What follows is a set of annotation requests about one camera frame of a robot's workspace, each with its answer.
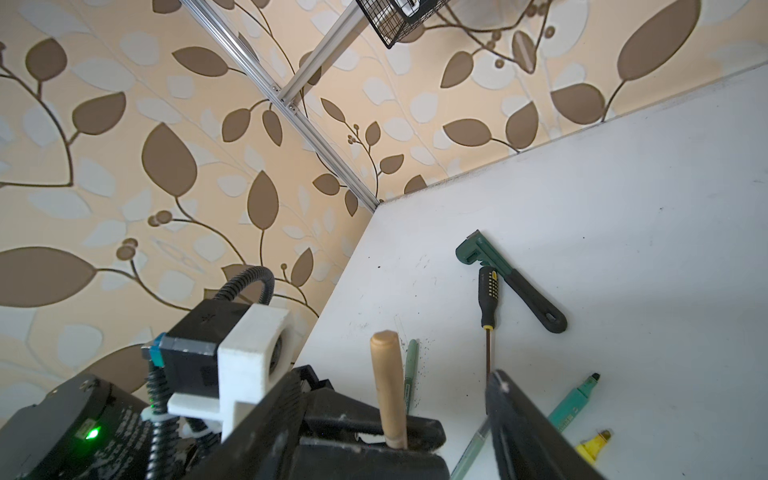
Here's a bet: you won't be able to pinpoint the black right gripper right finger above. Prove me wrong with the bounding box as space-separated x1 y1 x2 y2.
485 370 602 480

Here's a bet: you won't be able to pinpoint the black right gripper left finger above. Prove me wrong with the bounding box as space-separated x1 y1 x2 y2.
186 371 303 480

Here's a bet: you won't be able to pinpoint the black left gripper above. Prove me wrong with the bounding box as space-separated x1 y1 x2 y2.
293 365 450 480

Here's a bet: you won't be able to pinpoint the green highlighter pen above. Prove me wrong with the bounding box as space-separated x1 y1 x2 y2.
548 372 600 433

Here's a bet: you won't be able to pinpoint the yellow highlighter pen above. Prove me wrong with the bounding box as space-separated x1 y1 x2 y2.
575 430 612 465

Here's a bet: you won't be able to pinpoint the grey green fountain pen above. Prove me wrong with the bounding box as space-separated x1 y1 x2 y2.
450 416 491 480

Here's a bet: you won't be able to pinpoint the brown pen cap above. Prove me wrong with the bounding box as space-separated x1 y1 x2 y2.
370 330 408 450

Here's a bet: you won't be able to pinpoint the light green pen cap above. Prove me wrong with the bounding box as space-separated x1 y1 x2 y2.
404 339 420 414

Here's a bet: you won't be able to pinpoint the black yellow screwdriver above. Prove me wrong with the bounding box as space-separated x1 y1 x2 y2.
478 266 499 382

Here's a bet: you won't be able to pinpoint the green pipe wrench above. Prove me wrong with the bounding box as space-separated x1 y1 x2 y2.
456 230 568 334

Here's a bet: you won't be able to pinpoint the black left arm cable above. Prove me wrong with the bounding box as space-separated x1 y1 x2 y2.
143 265 277 480

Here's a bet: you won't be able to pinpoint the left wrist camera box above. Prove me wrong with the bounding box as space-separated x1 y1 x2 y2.
142 299 304 439

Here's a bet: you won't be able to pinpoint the black wire basket centre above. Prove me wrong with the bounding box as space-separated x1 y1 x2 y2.
356 0 448 49

